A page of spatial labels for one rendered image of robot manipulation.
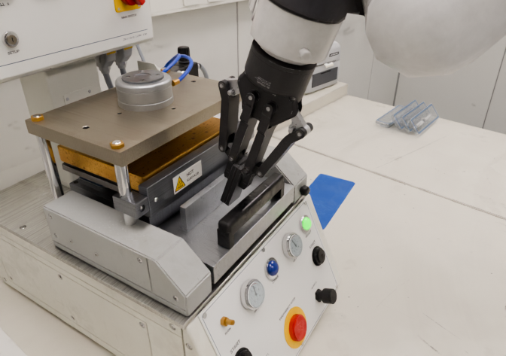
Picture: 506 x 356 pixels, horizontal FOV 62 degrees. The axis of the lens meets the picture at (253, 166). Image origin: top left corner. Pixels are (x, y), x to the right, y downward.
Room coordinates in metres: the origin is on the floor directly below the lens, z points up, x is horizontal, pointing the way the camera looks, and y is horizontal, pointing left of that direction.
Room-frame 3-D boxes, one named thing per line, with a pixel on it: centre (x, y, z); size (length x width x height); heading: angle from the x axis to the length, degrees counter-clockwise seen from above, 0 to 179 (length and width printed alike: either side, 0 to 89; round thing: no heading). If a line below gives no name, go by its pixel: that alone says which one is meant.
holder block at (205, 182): (0.59, 0.16, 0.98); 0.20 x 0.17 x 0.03; 148
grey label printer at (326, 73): (1.62, -0.19, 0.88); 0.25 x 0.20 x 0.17; 44
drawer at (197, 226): (0.56, 0.12, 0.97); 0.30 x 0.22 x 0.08; 58
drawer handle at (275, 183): (0.49, 0.00, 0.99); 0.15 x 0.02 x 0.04; 148
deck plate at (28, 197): (0.60, 0.19, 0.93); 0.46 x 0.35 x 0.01; 58
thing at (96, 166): (0.59, 0.15, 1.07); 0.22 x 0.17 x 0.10; 148
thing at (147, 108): (0.62, 0.17, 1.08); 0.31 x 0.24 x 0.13; 148
